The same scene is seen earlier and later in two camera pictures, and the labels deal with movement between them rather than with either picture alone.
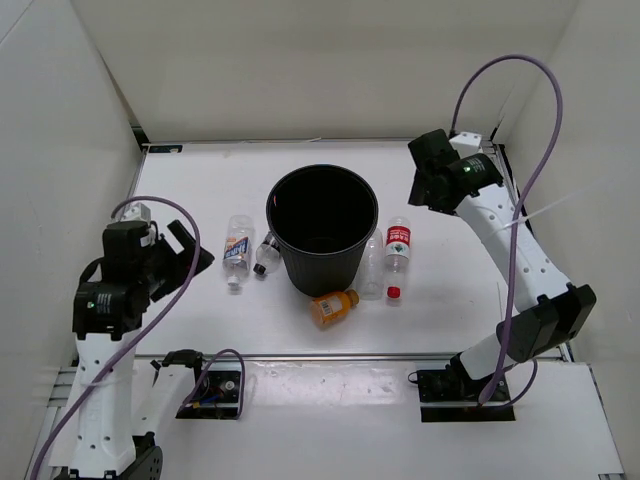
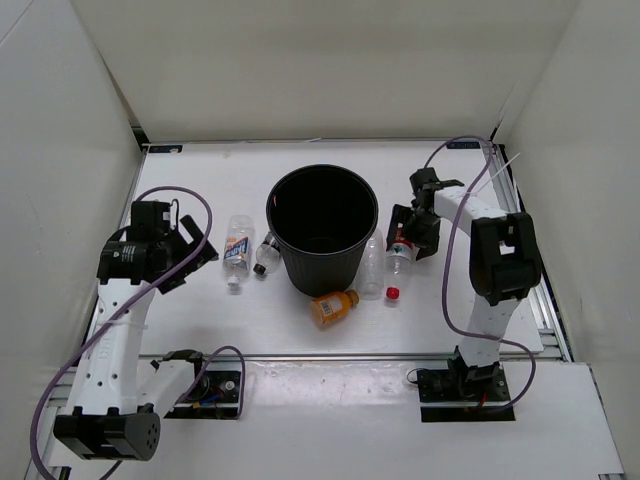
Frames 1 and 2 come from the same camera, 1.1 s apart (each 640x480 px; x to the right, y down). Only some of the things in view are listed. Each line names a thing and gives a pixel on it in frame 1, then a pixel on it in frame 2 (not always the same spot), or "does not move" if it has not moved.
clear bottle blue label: (237, 246) does not move
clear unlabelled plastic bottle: (371, 284) does not move
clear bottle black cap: (267, 255) does not move
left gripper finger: (183, 235) -> (192, 228)
